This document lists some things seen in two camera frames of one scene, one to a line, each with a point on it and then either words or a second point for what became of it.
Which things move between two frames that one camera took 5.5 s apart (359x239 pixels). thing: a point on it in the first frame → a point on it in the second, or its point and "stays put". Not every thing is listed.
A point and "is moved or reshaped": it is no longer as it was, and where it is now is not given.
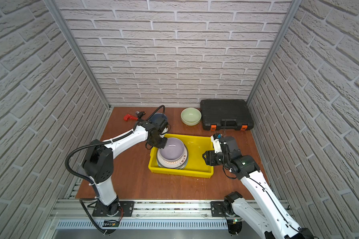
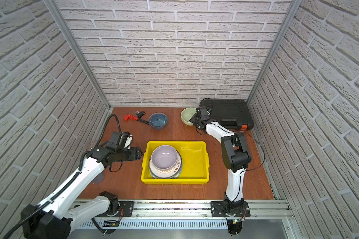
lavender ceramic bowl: (173, 150) → (164, 156)
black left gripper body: (161, 142) → (132, 152)
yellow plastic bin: (196, 167) is moved or reshaped
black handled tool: (140, 114) stays put
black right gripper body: (218, 159) → (196, 120)
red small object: (127, 116) stays put
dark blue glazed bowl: (157, 118) stays put
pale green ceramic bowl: (191, 116) stays put
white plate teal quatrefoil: (171, 168) → (161, 178)
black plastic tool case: (227, 114) stays put
